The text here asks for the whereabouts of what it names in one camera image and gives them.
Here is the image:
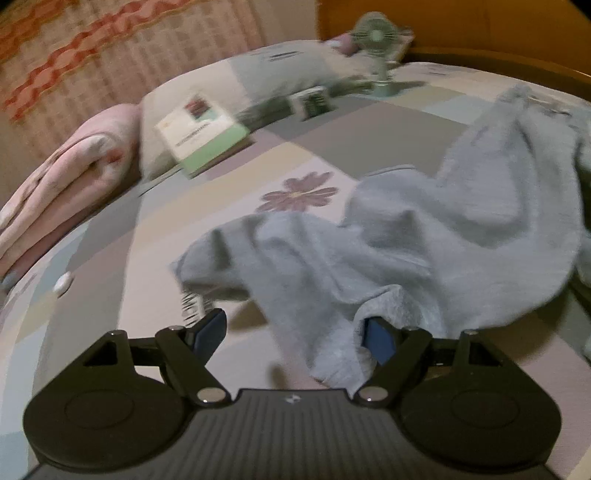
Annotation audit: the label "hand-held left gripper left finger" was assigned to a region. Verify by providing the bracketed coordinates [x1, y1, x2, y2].
[81, 308, 232, 407]

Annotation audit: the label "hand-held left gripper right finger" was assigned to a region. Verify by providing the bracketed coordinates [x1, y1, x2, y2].
[353, 316, 511, 407]

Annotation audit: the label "grey sweatpants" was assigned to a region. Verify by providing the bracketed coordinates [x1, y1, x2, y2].
[171, 83, 591, 388]

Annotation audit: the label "green book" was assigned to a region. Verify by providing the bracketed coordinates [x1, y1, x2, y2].
[154, 92, 252, 180]

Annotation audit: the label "pink folded quilt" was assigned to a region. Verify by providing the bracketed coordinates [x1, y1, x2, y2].
[0, 104, 141, 278]

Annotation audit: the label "small green white box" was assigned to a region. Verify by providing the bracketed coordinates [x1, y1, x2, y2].
[288, 87, 335, 121]

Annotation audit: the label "grey green patchwork pillow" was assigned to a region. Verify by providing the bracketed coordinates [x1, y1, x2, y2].
[139, 39, 365, 181]

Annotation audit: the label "small green desk fan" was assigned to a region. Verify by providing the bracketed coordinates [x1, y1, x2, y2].
[351, 11, 416, 97]

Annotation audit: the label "wooden headboard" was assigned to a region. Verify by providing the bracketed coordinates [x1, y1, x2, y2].
[318, 0, 591, 93]

